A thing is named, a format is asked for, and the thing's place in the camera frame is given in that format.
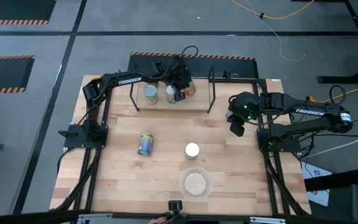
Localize pineapple food can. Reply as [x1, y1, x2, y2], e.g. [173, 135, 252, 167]
[182, 80, 197, 97]

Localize tomatoes food can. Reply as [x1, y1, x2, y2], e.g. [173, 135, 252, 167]
[165, 84, 180, 105]

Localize carrots food can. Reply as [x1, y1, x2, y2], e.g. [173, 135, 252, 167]
[143, 84, 159, 106]

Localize oranges food can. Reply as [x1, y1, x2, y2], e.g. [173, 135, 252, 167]
[183, 142, 200, 161]

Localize peaches food can blue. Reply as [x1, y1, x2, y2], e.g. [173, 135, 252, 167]
[137, 133, 154, 157]

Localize wooden shelf black metal legs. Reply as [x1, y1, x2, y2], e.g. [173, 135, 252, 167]
[129, 63, 217, 114]

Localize black hazard-striped floor mat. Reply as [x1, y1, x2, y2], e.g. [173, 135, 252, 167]
[0, 55, 36, 95]
[0, 0, 57, 26]
[126, 51, 260, 80]

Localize white rice grains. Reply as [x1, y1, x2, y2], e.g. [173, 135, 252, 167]
[184, 172, 207, 196]

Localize white paper sheet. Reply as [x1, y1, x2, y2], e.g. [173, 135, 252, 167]
[300, 161, 334, 208]

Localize translucent plastic bowl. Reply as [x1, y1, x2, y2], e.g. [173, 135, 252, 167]
[178, 166, 214, 203]

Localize black metal floor stand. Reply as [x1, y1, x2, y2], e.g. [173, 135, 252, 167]
[317, 0, 358, 85]

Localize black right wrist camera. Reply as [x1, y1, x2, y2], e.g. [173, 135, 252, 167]
[229, 119, 246, 138]

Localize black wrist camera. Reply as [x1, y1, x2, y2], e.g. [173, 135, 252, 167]
[173, 90, 187, 102]
[229, 119, 246, 138]

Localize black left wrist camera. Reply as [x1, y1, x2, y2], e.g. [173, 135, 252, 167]
[173, 90, 187, 102]

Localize black aluminium rig frame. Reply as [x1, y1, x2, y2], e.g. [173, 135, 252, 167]
[50, 74, 312, 224]

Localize yellow extension cord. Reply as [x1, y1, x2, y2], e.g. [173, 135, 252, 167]
[305, 79, 358, 107]

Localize thin white floor cable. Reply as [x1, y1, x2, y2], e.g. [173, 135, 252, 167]
[244, 0, 307, 62]

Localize yellow floor cable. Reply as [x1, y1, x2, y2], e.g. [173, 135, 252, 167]
[230, 0, 317, 21]

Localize thick white cable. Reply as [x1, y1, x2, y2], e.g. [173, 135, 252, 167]
[303, 129, 358, 160]

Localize black leader arm handle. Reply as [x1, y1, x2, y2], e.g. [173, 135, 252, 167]
[167, 200, 183, 218]

